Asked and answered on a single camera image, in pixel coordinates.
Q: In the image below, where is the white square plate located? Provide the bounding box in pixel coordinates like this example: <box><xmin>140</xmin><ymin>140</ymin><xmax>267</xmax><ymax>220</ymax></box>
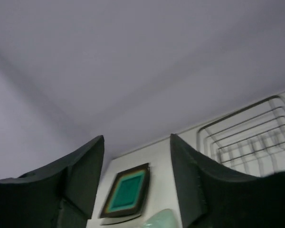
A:
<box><xmin>100</xmin><ymin>214</ymin><xmax>144</xmax><ymax>228</ymax></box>

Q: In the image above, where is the light blue rectangular plate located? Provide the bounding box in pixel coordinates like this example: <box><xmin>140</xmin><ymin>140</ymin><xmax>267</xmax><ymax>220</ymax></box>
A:
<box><xmin>140</xmin><ymin>209</ymin><xmax>178</xmax><ymax>228</ymax></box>

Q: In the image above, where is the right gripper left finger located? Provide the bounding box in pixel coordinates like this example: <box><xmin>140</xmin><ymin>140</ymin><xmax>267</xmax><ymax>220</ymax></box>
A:
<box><xmin>20</xmin><ymin>135</ymin><xmax>104</xmax><ymax>228</ymax></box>

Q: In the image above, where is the wire dish rack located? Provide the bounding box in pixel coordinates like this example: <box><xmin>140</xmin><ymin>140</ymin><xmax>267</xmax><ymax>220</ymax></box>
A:
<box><xmin>196</xmin><ymin>95</ymin><xmax>285</xmax><ymax>177</ymax></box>

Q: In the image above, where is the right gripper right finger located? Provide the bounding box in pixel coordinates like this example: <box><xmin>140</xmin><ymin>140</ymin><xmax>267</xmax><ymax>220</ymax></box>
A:
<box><xmin>170</xmin><ymin>134</ymin><xmax>268</xmax><ymax>228</ymax></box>

